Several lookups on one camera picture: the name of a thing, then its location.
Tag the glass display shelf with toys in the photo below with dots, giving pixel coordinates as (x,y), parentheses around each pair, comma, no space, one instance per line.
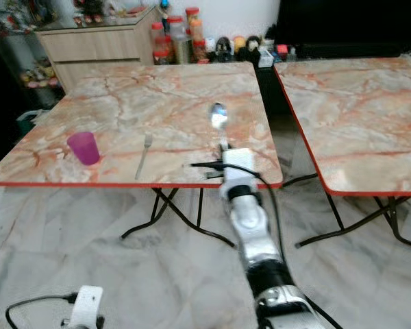
(34,68)

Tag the silver metal can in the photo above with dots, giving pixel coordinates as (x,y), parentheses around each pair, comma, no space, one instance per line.
(181,50)

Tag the green plastic basket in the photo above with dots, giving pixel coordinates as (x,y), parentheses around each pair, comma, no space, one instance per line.
(31,122)

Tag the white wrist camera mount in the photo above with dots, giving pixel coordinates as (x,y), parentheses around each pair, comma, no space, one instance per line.
(88,305)
(240,168)

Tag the black toy figurine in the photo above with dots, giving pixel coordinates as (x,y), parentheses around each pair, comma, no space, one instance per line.
(222,49)

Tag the tall red-lidded orange jar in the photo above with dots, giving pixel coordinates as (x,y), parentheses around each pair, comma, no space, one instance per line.
(192,24)

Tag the purple plastic cup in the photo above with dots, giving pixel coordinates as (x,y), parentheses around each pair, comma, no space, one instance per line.
(83,149)

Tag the black television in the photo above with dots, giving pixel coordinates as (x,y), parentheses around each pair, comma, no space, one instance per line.
(349,20)

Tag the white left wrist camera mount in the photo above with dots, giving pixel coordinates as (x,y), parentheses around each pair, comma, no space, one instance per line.
(88,305)

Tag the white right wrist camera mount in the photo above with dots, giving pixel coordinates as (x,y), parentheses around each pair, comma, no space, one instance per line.
(240,168)

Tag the black metal folding table legs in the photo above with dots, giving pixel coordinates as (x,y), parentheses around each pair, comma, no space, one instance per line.
(175,209)
(356,223)

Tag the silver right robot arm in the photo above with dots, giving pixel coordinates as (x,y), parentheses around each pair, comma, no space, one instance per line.
(260,236)

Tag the silver metal fork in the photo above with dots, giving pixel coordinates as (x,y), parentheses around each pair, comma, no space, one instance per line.
(144,156)

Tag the light wooden cabinet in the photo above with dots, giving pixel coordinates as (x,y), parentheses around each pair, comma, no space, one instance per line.
(96,51)

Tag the brown monkey plush toy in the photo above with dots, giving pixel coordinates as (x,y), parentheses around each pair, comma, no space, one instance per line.
(253,48)

